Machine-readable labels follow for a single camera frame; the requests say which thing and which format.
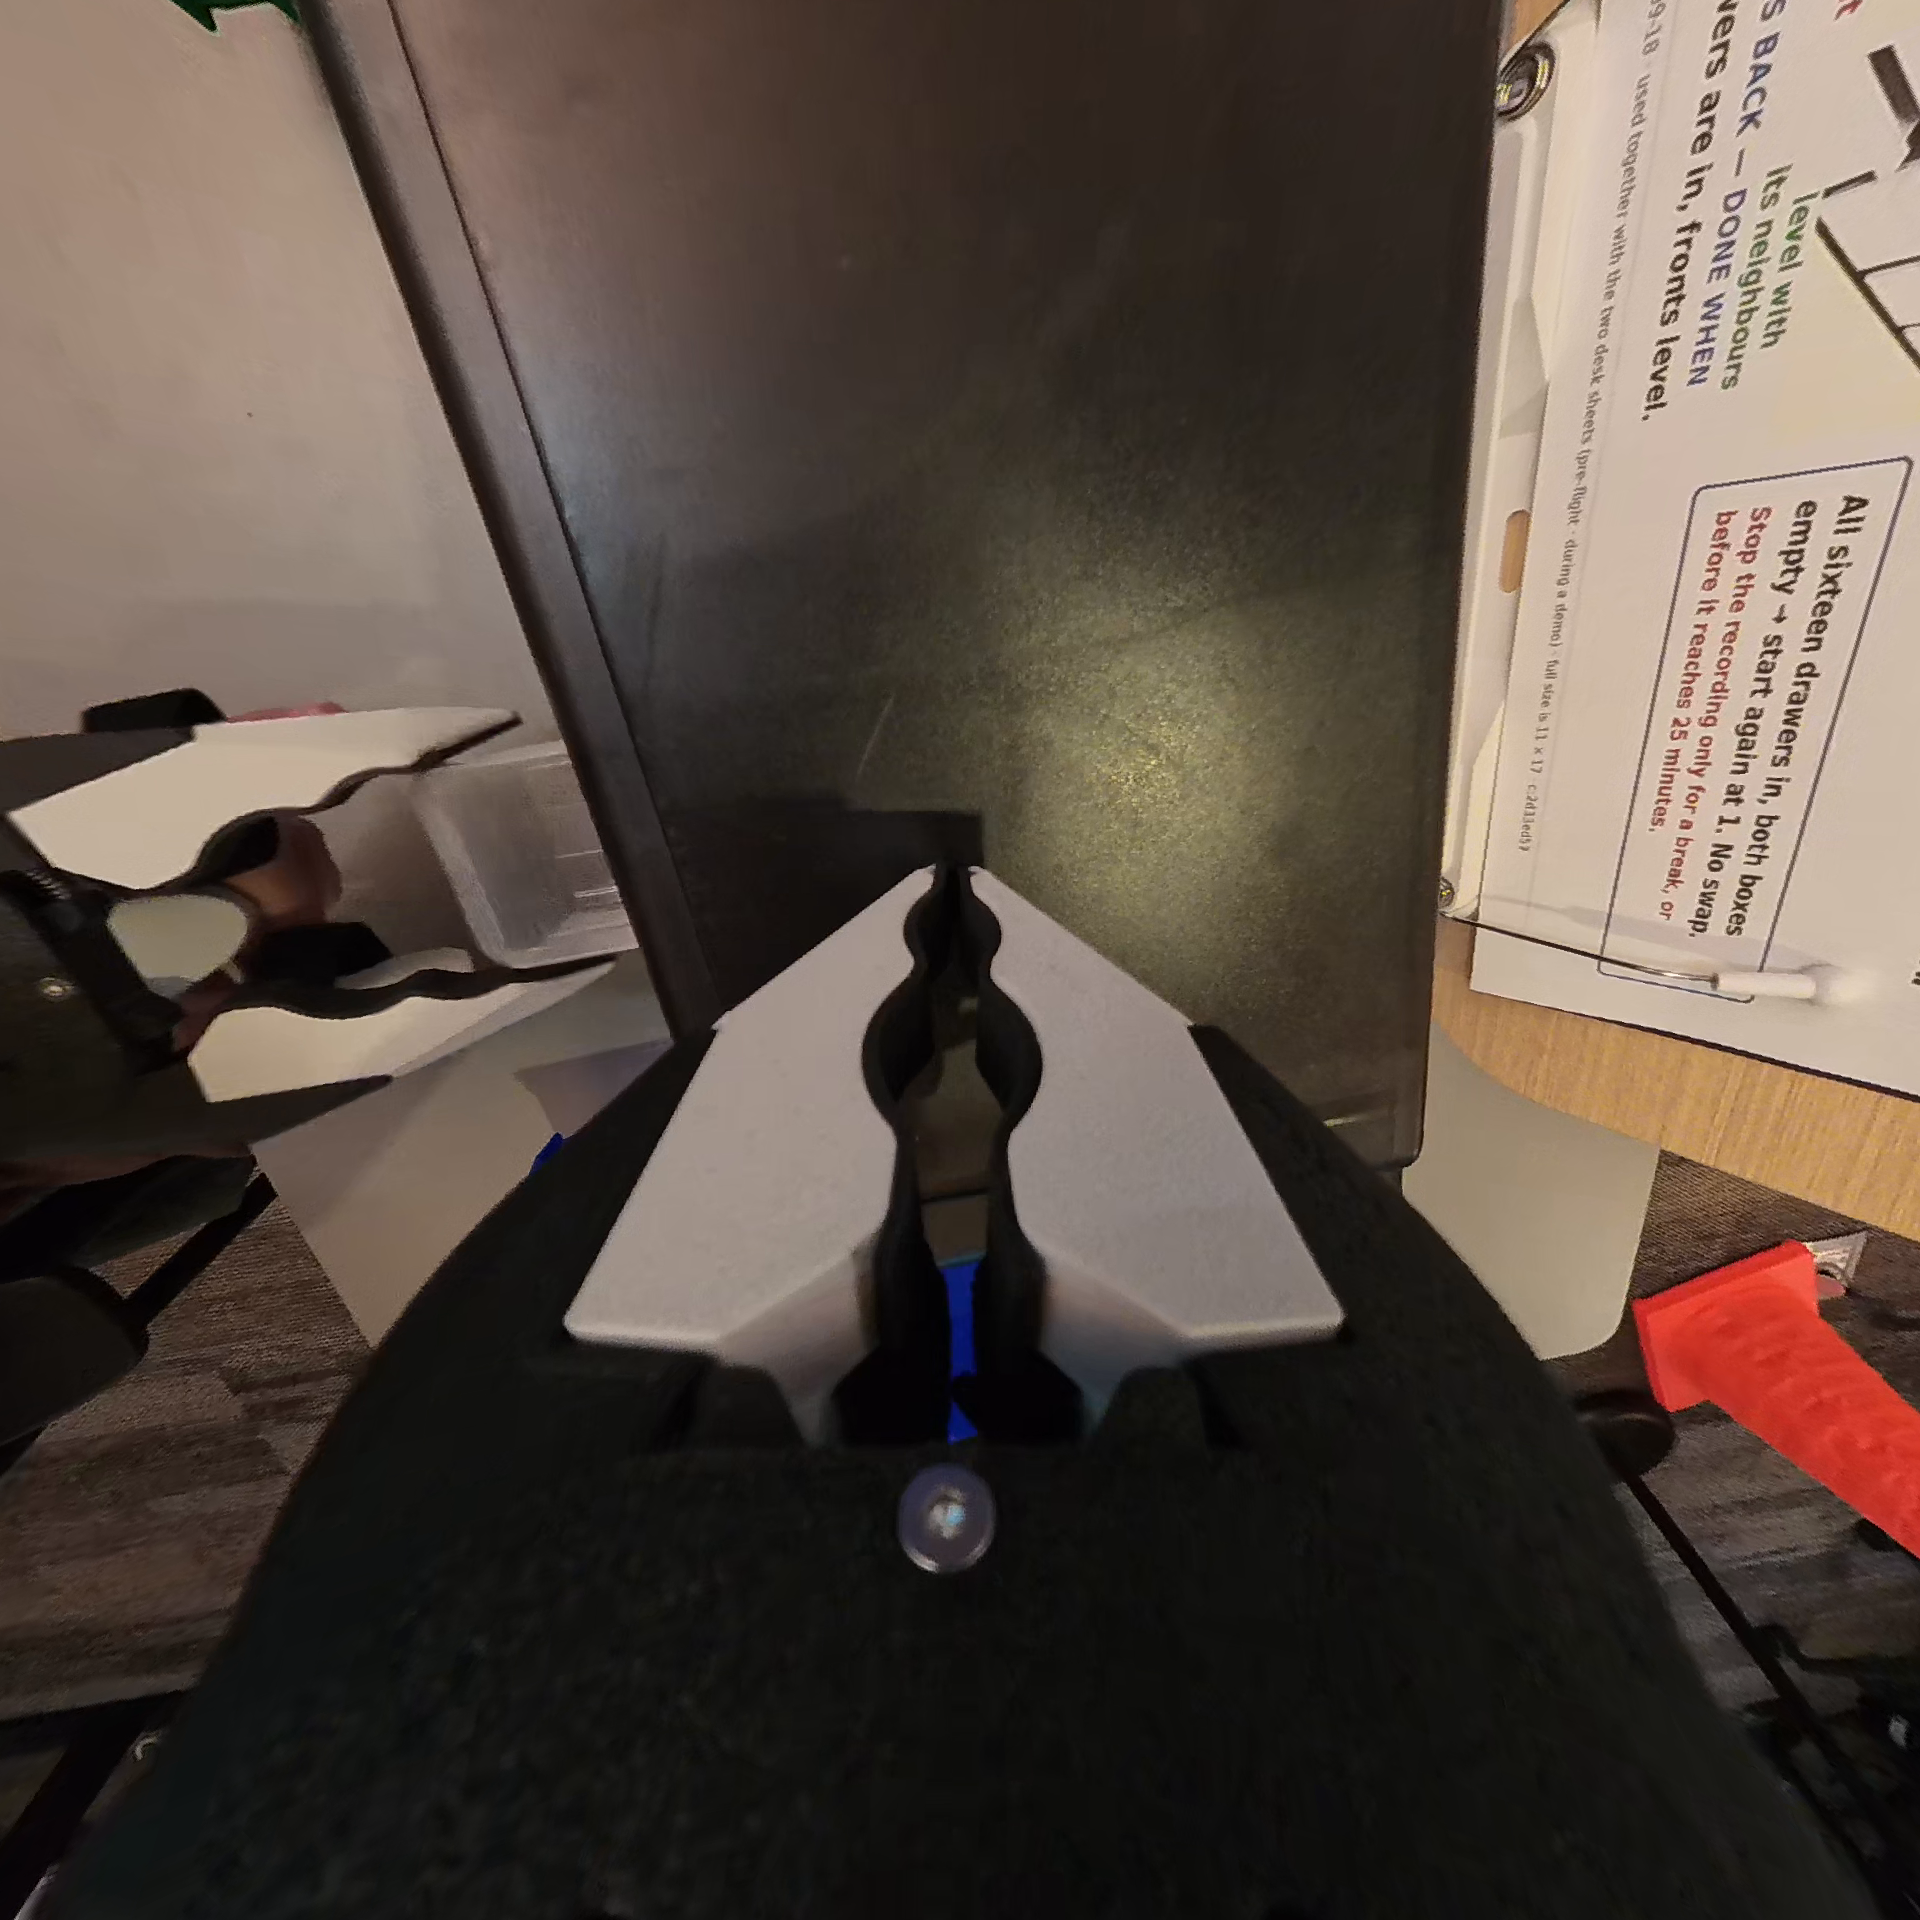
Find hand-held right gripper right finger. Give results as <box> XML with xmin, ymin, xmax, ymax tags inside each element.
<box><xmin>952</xmin><ymin>866</ymin><xmax>1345</xmax><ymax>1445</ymax></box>

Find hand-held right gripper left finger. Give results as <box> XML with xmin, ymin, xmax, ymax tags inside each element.
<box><xmin>561</xmin><ymin>866</ymin><xmax>962</xmax><ymax>1445</ymax></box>

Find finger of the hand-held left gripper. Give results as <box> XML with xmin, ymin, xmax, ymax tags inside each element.
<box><xmin>6</xmin><ymin>708</ymin><xmax>522</xmax><ymax>902</ymax></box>
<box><xmin>181</xmin><ymin>921</ymin><xmax>618</xmax><ymax>1109</ymax></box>

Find clear plastic drawer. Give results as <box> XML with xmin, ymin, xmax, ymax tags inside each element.
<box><xmin>410</xmin><ymin>742</ymin><xmax>639</xmax><ymax>969</ymax></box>

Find black drawer cabinet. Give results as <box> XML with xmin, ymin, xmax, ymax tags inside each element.
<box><xmin>298</xmin><ymin>0</ymin><xmax>1509</xmax><ymax>1185</ymax></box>

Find blue plastic bin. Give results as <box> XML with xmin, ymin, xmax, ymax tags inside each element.
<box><xmin>927</xmin><ymin>1256</ymin><xmax>985</xmax><ymax>1445</ymax></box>

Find light wooden board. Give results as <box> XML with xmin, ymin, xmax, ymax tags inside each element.
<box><xmin>1430</xmin><ymin>914</ymin><xmax>1920</xmax><ymax>1239</ymax></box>

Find black stand base with rod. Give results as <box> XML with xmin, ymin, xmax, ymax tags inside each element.
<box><xmin>1572</xmin><ymin>1386</ymin><xmax>1863</xmax><ymax>1741</ymax></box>

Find red plastic object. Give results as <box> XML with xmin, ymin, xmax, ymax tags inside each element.
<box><xmin>1632</xmin><ymin>1240</ymin><xmax>1920</xmax><ymax>1561</ymax></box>

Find printed instruction sheet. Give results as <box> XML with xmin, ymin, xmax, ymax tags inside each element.
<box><xmin>1470</xmin><ymin>0</ymin><xmax>1920</xmax><ymax>1103</ymax></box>

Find white cardboard box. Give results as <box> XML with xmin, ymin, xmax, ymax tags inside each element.
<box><xmin>1440</xmin><ymin>0</ymin><xmax>1596</xmax><ymax>921</ymax></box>

